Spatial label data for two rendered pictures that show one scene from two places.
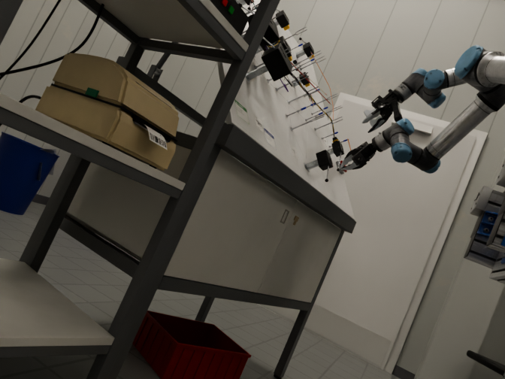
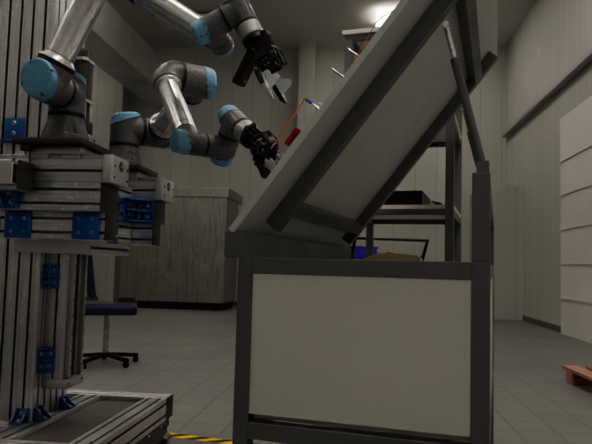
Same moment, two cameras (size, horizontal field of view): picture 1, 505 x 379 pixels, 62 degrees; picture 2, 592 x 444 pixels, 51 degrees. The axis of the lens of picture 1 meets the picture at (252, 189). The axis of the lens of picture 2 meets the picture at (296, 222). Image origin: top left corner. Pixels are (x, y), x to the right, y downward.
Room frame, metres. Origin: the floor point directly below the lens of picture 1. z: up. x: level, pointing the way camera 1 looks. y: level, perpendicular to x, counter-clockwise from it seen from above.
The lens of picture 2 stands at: (3.66, -0.81, 0.78)
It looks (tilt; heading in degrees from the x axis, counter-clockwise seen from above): 4 degrees up; 164
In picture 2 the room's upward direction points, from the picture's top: 2 degrees clockwise
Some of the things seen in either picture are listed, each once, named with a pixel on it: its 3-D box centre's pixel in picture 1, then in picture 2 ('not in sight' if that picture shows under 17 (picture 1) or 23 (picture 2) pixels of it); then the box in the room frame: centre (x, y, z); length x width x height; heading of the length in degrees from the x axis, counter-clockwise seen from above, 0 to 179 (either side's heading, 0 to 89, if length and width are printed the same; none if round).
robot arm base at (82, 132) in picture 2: not in sight; (65, 129); (1.52, -0.99, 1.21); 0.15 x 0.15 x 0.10
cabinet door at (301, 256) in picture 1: (303, 256); not in sight; (1.89, -0.33, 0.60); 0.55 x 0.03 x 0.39; 145
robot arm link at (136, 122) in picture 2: not in sight; (126, 128); (1.06, -0.79, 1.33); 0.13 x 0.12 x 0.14; 106
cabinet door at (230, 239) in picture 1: (240, 230); not in sight; (1.44, -0.02, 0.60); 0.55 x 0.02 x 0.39; 145
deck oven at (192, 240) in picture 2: not in sight; (189, 248); (-7.56, 0.49, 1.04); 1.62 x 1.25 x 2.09; 67
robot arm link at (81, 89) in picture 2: not in sight; (66, 93); (1.53, -0.99, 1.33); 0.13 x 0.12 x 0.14; 157
